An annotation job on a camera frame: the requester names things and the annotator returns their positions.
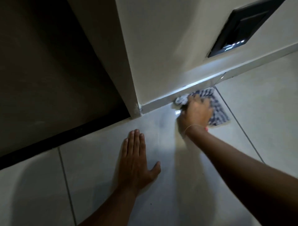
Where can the person's left forearm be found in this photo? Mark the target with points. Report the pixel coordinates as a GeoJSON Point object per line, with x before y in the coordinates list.
{"type": "Point", "coordinates": [109, 208]}

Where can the person's right hand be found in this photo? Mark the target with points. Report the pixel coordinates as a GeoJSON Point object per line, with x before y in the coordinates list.
{"type": "Point", "coordinates": [195, 113]}

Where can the person's left thumb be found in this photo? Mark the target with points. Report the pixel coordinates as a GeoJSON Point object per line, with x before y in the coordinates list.
{"type": "Point", "coordinates": [155, 169]}

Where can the blue white checkered cloth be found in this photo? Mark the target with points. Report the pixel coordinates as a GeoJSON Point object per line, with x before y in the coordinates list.
{"type": "Point", "coordinates": [215, 104]}

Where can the black wall vent panel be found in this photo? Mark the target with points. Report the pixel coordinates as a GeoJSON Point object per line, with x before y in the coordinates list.
{"type": "Point", "coordinates": [239, 28]}

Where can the person's left little finger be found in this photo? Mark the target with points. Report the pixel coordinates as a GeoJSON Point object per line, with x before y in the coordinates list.
{"type": "Point", "coordinates": [124, 149]}

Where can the person's right forearm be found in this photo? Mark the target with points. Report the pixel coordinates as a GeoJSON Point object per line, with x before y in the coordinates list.
{"type": "Point", "coordinates": [244, 172]}

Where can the person's right fingers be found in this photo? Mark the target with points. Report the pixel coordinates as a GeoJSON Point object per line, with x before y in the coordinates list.
{"type": "Point", "coordinates": [194, 99]}

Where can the white baseboard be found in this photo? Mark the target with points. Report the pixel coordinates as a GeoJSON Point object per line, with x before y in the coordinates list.
{"type": "Point", "coordinates": [209, 82]}

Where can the dark door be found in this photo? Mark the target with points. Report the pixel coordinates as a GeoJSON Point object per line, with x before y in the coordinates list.
{"type": "Point", "coordinates": [46, 76]}

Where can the person's left hand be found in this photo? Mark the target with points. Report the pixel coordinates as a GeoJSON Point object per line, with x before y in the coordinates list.
{"type": "Point", "coordinates": [133, 166]}

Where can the person's left middle finger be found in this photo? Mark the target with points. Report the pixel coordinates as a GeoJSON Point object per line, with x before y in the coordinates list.
{"type": "Point", "coordinates": [136, 141]}

